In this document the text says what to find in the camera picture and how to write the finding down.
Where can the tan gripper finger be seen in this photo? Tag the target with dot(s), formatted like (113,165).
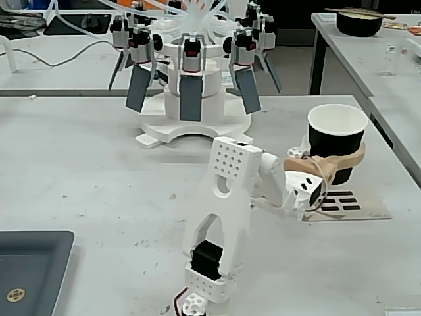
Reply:
(345,161)

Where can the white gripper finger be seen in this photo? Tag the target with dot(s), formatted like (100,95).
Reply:
(297,151)

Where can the black paper cup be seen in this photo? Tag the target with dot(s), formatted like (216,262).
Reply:
(335,141)

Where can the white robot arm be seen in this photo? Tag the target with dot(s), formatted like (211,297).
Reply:
(227,204)

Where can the printed paper mat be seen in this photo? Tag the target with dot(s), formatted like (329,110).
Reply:
(375,204)

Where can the orange printed packet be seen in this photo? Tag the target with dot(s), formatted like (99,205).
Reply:
(403,27)

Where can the black desk mat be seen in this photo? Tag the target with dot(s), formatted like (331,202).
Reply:
(98,26)

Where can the white carousel machine base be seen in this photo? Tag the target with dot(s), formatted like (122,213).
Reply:
(235,128)

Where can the pump unit with grey plate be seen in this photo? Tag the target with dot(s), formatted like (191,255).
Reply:
(120,36)
(190,98)
(248,92)
(268,36)
(136,89)

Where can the black table leg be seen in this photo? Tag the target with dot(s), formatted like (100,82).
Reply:
(319,66)

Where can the black bowl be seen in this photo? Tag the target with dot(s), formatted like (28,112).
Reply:
(358,26)

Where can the white paper sheet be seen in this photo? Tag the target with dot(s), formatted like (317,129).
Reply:
(403,312)

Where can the clear silicone tube bundle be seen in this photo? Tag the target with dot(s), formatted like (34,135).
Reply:
(197,16)

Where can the grey plastic tray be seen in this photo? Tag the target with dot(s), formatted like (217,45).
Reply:
(33,263)

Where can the white plastic stand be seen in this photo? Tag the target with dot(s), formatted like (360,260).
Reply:
(11,59)

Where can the round beige emblem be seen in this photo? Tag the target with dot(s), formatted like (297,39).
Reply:
(15,295)

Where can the dark grey bag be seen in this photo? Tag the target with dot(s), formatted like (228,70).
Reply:
(19,21)

